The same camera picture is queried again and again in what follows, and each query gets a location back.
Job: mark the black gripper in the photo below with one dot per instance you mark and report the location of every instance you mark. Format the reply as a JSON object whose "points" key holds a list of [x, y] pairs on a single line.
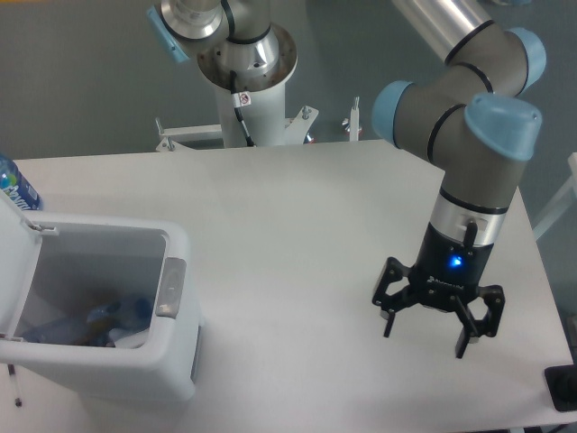
{"points": [[444, 268]]}

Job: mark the white open trash can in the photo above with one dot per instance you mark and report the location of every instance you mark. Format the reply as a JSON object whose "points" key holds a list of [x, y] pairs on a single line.
{"points": [[57, 266]]}

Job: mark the white plastic bag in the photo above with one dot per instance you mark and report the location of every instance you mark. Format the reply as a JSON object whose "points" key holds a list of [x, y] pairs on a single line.
{"points": [[128, 339]]}

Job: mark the black device at table edge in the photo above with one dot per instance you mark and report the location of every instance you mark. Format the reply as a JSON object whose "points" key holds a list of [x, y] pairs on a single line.
{"points": [[561, 383]]}

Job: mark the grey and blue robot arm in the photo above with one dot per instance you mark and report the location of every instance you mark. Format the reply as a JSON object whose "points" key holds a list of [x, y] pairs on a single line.
{"points": [[470, 123]]}

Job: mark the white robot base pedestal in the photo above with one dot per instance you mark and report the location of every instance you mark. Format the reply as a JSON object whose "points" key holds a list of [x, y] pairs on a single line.
{"points": [[249, 81]]}

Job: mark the blue labelled water bottle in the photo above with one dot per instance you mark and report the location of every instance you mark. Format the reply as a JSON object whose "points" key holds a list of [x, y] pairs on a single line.
{"points": [[17, 187]]}

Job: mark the clear plastic water bottle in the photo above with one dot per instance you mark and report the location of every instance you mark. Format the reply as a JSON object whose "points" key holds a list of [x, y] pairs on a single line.
{"points": [[91, 329]]}

